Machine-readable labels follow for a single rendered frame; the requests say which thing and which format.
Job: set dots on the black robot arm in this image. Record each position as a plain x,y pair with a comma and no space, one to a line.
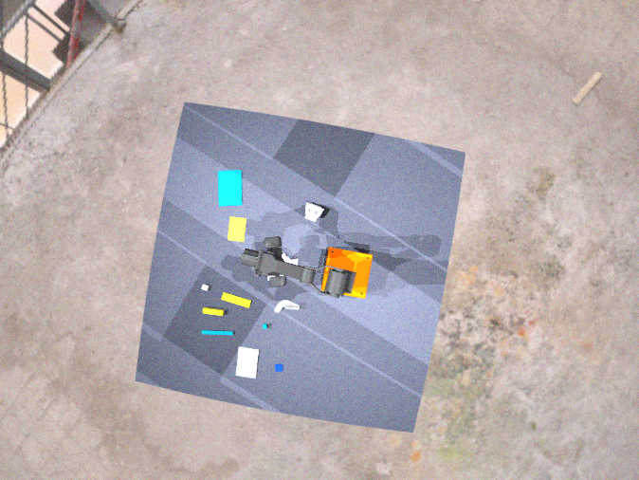
266,263

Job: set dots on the cyan flat bar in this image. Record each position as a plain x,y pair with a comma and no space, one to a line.
214,332

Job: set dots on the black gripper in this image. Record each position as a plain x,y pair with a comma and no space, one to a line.
273,242

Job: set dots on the white housing plate with two round holes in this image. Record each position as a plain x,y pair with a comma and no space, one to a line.
313,210

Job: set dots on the cyan rectangular block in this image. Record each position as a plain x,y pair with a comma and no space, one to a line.
230,188

